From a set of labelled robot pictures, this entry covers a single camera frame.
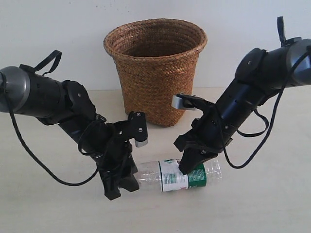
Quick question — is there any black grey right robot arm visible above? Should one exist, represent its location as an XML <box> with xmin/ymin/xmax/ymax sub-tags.
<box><xmin>172</xmin><ymin>37</ymin><xmax>311</xmax><ymax>174</ymax></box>

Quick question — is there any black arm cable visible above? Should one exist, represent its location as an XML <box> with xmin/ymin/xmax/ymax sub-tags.
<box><xmin>225</xmin><ymin>16</ymin><xmax>311</xmax><ymax>169</ymax></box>
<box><xmin>0</xmin><ymin>75</ymin><xmax>105</xmax><ymax>187</ymax></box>

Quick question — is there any clear plastic bottle green label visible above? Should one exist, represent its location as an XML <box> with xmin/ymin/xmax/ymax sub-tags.
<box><xmin>134</xmin><ymin>159</ymin><xmax>222</xmax><ymax>192</ymax></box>

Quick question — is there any right wrist camera black silver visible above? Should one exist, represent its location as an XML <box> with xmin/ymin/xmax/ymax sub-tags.
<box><xmin>171</xmin><ymin>93</ymin><xmax>211</xmax><ymax>111</ymax></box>

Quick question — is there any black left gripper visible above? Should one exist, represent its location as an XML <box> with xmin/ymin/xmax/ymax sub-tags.
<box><xmin>81</xmin><ymin>121</ymin><xmax>139</xmax><ymax>200</ymax></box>

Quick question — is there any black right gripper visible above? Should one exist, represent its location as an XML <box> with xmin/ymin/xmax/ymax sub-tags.
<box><xmin>174</xmin><ymin>100</ymin><xmax>232</xmax><ymax>175</ymax></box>

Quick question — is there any left wrist camera black silver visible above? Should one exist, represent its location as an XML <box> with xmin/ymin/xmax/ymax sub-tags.
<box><xmin>119</xmin><ymin>111</ymin><xmax>148</xmax><ymax>148</ymax></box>

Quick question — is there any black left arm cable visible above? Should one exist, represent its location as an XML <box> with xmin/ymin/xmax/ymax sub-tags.
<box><xmin>0</xmin><ymin>75</ymin><xmax>105</xmax><ymax>187</ymax></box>

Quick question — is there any brown woven wicker basket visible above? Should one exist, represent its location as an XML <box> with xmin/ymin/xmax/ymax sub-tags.
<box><xmin>103</xmin><ymin>18</ymin><xmax>208</xmax><ymax>127</ymax></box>

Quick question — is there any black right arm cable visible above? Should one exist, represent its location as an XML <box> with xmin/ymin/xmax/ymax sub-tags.
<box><xmin>225</xmin><ymin>16</ymin><xmax>311</xmax><ymax>169</ymax></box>

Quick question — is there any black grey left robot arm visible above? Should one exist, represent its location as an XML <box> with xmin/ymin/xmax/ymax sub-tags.
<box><xmin>0</xmin><ymin>66</ymin><xmax>139</xmax><ymax>200</ymax></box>

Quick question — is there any wrist camera black silver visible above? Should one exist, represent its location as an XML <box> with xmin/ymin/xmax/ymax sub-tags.
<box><xmin>171</xmin><ymin>93</ymin><xmax>211</xmax><ymax>111</ymax></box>
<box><xmin>119</xmin><ymin>111</ymin><xmax>148</xmax><ymax>148</ymax></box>

